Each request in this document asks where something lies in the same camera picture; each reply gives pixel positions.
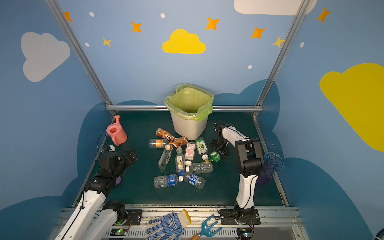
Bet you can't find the left aluminium frame post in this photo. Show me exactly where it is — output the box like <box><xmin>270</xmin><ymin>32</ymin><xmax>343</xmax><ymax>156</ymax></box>
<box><xmin>44</xmin><ymin>0</ymin><xmax>118</xmax><ymax>117</ymax></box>

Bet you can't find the left green circuit board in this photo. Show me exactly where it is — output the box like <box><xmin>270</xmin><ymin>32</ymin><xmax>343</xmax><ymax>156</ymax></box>
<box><xmin>110</xmin><ymin>229</ymin><xmax>128</xmax><ymax>237</ymax></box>

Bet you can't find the green bin liner bag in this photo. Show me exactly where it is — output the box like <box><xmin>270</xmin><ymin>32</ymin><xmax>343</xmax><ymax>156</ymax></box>
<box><xmin>165</xmin><ymin>84</ymin><xmax>215</xmax><ymax>122</ymax></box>

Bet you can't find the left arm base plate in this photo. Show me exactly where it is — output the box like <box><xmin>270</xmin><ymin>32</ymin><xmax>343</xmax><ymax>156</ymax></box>
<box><xmin>122</xmin><ymin>209</ymin><xmax>143</xmax><ymax>226</ymax></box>

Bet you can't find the clear blue plastic cup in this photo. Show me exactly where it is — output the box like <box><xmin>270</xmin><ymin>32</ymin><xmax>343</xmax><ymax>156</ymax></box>
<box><xmin>261</xmin><ymin>152</ymin><xmax>285</xmax><ymax>182</ymax></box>

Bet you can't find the aluminium frame post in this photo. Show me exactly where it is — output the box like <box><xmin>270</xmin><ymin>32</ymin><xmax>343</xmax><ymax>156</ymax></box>
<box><xmin>251</xmin><ymin>0</ymin><xmax>312</xmax><ymax>118</ymax></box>
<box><xmin>44</xmin><ymin>0</ymin><xmax>118</xmax><ymax>117</ymax></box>

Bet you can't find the green circuit board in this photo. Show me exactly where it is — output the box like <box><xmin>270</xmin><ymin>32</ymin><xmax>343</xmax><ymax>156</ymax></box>
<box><xmin>110</xmin><ymin>229</ymin><xmax>128</xmax><ymax>237</ymax></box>
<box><xmin>236</xmin><ymin>228</ymin><xmax>254</xmax><ymax>240</ymax></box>

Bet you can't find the pink toy watering can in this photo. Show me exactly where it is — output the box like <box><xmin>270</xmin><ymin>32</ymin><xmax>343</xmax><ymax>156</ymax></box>
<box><xmin>107</xmin><ymin>115</ymin><xmax>128</xmax><ymax>146</ymax></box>

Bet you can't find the clear ribbed unlabelled bottle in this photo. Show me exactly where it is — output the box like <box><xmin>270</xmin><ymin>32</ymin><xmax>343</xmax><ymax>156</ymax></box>
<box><xmin>186</xmin><ymin>162</ymin><xmax>213</xmax><ymax>174</ymax></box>

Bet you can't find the teal toy garden fork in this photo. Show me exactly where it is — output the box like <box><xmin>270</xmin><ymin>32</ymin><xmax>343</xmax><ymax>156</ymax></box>
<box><xmin>190</xmin><ymin>215</ymin><xmax>223</xmax><ymax>240</ymax></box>

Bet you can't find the right green circuit board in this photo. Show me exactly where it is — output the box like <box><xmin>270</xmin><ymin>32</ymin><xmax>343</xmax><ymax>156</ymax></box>
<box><xmin>236</xmin><ymin>228</ymin><xmax>254</xmax><ymax>240</ymax></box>

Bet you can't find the blue label bottle front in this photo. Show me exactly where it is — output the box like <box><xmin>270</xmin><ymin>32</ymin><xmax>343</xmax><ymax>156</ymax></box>
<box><xmin>154</xmin><ymin>174</ymin><xmax>184</xmax><ymax>189</ymax></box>

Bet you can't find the brown bottle white cap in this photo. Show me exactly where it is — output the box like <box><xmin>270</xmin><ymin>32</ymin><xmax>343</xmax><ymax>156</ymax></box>
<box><xmin>165</xmin><ymin>137</ymin><xmax>188</xmax><ymax>150</ymax></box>

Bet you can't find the right aluminium frame post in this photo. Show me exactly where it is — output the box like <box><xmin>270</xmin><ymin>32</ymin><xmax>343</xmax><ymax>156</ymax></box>
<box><xmin>251</xmin><ymin>0</ymin><xmax>312</xmax><ymax>118</ymax></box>

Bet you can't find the clear bottle lime label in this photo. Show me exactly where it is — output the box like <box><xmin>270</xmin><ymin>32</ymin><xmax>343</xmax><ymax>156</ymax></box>
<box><xmin>195</xmin><ymin>138</ymin><xmax>208</xmax><ymax>155</ymax></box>

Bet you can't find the clear bottle green neck label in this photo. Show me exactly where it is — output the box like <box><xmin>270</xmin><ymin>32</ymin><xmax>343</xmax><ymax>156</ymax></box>
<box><xmin>176</xmin><ymin>147</ymin><xmax>186</xmax><ymax>174</ymax></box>

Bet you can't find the blue dotted work glove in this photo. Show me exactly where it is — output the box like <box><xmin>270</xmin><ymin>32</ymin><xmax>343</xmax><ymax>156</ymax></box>
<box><xmin>146</xmin><ymin>209</ymin><xmax>192</xmax><ymax>240</ymax></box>

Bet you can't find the white plastic waste bin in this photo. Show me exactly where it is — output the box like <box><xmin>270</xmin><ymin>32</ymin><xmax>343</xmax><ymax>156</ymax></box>
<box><xmin>171</xmin><ymin>112</ymin><xmax>208</xmax><ymax>140</ymax></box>

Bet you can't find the clear bottle pink label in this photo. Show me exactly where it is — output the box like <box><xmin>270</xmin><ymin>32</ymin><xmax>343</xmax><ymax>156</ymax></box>
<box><xmin>185</xmin><ymin>142</ymin><xmax>196</xmax><ymax>161</ymax></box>

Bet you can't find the brown label bottle far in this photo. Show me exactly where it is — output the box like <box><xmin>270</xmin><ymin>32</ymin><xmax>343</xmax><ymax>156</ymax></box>
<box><xmin>156</xmin><ymin>128</ymin><xmax>175</xmax><ymax>142</ymax></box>

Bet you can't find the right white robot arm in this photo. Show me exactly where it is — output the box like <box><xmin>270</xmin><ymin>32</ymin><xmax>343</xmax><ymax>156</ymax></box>
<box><xmin>210</xmin><ymin>123</ymin><xmax>265</xmax><ymax>214</ymax></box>

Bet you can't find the purple toy shovel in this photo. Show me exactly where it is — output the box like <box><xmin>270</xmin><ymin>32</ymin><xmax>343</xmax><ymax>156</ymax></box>
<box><xmin>116</xmin><ymin>176</ymin><xmax>122</xmax><ymax>186</ymax></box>

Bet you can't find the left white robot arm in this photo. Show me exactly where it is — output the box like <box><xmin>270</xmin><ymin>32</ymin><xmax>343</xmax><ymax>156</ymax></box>
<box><xmin>56</xmin><ymin>150</ymin><xmax>138</xmax><ymax>240</ymax></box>

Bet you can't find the clear bottle white label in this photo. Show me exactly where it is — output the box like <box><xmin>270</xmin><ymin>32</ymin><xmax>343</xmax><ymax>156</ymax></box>
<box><xmin>158</xmin><ymin>149</ymin><xmax>172</xmax><ymax>170</ymax></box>

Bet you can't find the green plastic bottle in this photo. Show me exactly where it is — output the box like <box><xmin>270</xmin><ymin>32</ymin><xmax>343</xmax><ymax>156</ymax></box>
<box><xmin>209</xmin><ymin>151</ymin><xmax>221</xmax><ymax>163</ymax></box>

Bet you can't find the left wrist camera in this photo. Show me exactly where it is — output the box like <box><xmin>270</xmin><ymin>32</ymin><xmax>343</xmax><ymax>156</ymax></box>
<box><xmin>104</xmin><ymin>145</ymin><xmax>116</xmax><ymax>153</ymax></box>

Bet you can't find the clear bottle orange label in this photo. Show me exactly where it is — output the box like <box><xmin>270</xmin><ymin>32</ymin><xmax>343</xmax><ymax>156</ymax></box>
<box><xmin>149</xmin><ymin>139</ymin><xmax>170</xmax><ymax>149</ymax></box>

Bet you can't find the blue label bottle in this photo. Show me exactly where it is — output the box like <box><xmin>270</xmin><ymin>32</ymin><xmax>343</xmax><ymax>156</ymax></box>
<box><xmin>179</xmin><ymin>171</ymin><xmax>206</xmax><ymax>190</ymax></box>
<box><xmin>154</xmin><ymin>174</ymin><xmax>184</xmax><ymax>189</ymax></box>

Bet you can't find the horizontal aluminium frame bar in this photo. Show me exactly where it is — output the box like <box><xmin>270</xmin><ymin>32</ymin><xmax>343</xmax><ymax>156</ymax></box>
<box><xmin>106</xmin><ymin>105</ymin><xmax>264</xmax><ymax>112</ymax></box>

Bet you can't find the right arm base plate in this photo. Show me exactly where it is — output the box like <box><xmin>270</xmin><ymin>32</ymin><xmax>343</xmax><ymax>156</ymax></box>
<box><xmin>218</xmin><ymin>207</ymin><xmax>261</xmax><ymax>226</ymax></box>

